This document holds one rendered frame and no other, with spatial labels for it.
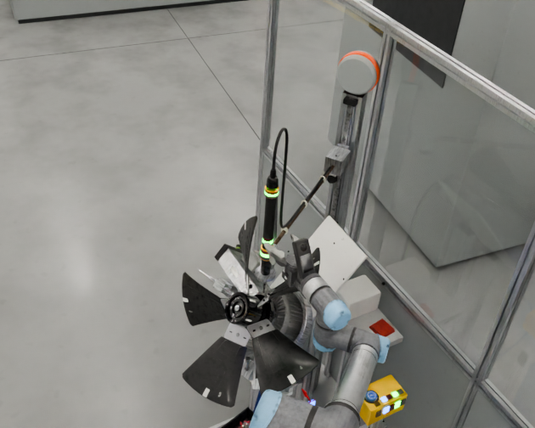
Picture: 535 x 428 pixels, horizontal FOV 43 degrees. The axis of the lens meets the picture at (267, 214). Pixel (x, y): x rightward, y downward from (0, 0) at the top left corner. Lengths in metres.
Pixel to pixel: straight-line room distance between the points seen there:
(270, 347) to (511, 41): 2.10
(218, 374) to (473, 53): 2.25
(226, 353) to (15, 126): 3.76
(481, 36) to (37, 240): 3.00
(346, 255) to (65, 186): 2.97
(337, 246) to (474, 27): 1.70
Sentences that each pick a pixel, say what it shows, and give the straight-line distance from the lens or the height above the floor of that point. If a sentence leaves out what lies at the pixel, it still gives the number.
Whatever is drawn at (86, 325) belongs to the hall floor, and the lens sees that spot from 4.10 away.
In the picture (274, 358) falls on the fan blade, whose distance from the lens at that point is 2.37.
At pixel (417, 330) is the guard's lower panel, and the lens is 2.92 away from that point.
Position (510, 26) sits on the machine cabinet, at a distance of 3.68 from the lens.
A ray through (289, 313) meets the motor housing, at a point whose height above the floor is 1.16.
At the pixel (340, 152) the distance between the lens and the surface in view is 2.65.
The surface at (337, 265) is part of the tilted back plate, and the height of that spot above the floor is 1.28.
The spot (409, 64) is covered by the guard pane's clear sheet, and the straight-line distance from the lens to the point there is 2.53.
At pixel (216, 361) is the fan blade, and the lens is 2.54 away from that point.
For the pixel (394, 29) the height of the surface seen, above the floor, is 2.04.
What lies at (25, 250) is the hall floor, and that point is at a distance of 4.64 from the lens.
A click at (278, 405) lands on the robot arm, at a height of 1.68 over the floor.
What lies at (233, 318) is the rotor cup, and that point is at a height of 1.19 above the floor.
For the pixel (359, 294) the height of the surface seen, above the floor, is 0.97.
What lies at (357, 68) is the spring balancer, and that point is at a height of 1.92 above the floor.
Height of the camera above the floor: 3.04
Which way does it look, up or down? 39 degrees down
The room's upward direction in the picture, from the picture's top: 4 degrees clockwise
